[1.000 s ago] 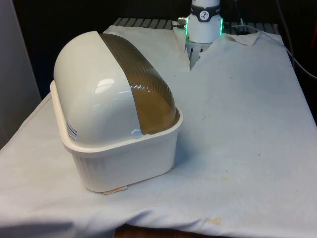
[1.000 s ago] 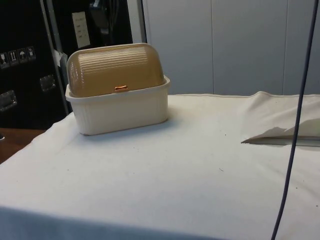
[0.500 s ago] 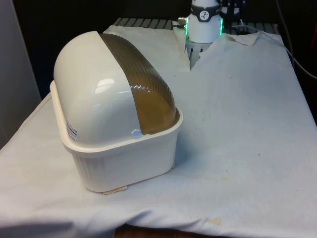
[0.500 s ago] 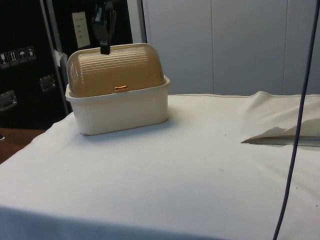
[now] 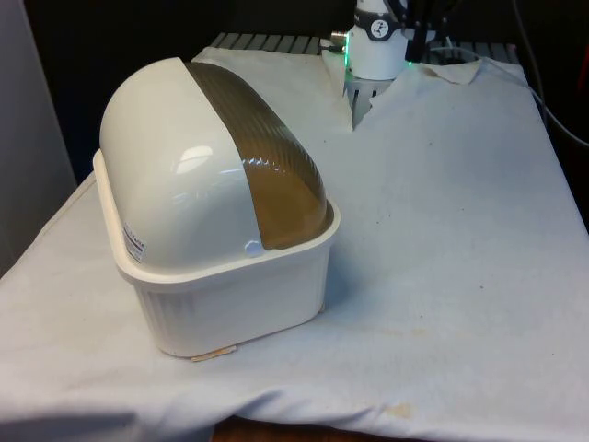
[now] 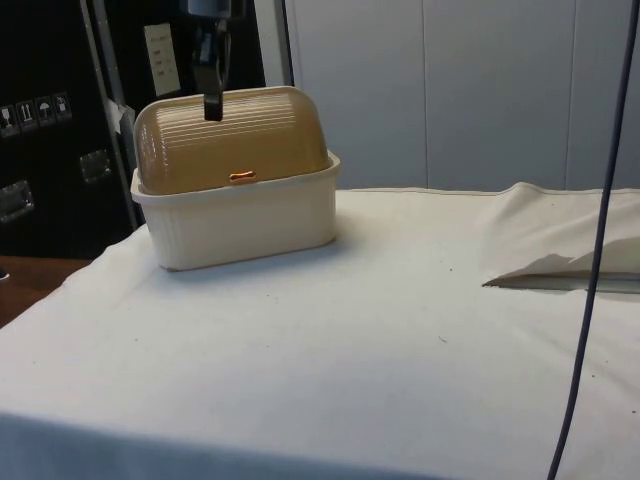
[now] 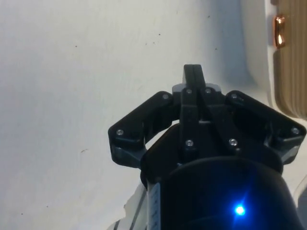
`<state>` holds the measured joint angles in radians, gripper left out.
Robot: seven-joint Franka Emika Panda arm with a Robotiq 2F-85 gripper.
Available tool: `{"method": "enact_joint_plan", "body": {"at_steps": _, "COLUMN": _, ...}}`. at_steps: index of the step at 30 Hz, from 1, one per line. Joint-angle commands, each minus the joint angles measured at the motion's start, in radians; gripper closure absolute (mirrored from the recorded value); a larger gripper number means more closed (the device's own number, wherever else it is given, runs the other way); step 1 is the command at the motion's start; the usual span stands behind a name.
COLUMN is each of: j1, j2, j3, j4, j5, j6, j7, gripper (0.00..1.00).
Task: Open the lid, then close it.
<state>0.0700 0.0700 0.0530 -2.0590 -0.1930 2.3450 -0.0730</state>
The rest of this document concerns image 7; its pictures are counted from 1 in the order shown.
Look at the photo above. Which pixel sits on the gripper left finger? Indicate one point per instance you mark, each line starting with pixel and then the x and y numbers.
pixel 144 117

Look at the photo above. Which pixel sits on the rounded box lid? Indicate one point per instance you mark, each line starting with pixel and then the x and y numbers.
pixel 292 83

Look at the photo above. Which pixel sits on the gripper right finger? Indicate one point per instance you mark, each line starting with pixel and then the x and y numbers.
pixel 259 115

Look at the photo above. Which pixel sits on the cream box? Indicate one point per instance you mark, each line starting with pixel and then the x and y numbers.
pixel 269 72

